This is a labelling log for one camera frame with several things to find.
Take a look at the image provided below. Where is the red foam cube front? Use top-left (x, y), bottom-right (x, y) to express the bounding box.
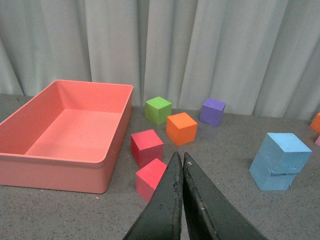
top-left (135, 158), bottom-right (167, 202)

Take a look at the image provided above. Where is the purple foam cube back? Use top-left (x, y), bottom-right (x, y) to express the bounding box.
top-left (199, 98), bottom-right (226, 127)

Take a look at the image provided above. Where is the green foam cube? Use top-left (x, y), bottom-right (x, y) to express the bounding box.
top-left (144, 96), bottom-right (172, 126)

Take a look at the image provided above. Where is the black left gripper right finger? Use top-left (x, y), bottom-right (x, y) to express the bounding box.
top-left (183, 152), bottom-right (266, 240)

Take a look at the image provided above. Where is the red foam cube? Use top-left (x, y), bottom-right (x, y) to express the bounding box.
top-left (130, 129), bottom-right (164, 169)
top-left (135, 158), bottom-right (167, 202)

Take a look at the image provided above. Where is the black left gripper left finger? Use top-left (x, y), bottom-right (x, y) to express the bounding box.
top-left (124, 152), bottom-right (184, 240)

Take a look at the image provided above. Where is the salmon plastic bin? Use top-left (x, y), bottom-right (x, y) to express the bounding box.
top-left (0, 80), bottom-right (133, 194)

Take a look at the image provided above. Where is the pink foam cube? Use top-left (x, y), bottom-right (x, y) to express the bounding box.
top-left (314, 136), bottom-right (320, 146)

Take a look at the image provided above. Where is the grey curtain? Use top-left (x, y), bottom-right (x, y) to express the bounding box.
top-left (0, 0), bottom-right (320, 120)

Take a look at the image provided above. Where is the light blue notched foam cube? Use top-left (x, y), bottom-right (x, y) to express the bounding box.
top-left (249, 154), bottom-right (298, 191)

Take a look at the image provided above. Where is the orange foam cube left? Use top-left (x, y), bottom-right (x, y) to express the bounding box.
top-left (166, 112), bottom-right (198, 147)

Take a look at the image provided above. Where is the red foam cube back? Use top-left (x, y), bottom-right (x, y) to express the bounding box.
top-left (130, 129), bottom-right (164, 169)

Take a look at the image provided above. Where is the orange foam cube near bin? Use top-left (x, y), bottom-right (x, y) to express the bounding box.
top-left (310, 112), bottom-right (320, 134)

